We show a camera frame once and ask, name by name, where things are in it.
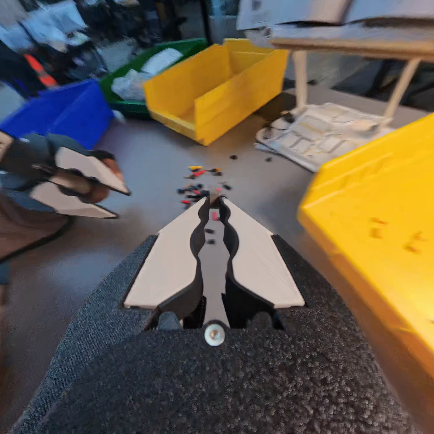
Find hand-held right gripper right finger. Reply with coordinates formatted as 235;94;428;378
223;198;306;309

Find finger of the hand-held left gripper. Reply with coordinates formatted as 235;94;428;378
54;146;131;197
31;182;119;219

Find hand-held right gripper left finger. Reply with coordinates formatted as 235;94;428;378
124;198;208;309

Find instruction booklet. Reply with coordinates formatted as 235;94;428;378
238;0;434;29

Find grey desk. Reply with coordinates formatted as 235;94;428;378
0;82;434;434

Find person's left hand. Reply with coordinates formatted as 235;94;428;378
82;178;124;204

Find blue plastic bin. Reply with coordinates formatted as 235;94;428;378
0;80;114;151

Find green plastic bin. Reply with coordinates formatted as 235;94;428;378
101;39;207;116

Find orange traffic cone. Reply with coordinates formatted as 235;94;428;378
24;54;58;89

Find scattered small building pieces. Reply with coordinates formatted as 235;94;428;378
178;155;238;234

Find yellow plastic bin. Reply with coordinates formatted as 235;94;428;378
144;39;289;145
299;114;434;380

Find clear plastic bag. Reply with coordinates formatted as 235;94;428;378
112;48;184;101

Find small pieces inside bin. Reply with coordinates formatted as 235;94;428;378
366;216;426;255

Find white instruction sheet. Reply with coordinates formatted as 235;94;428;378
257;102;394;171

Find black cable coil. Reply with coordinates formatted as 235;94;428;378
261;111;297;139

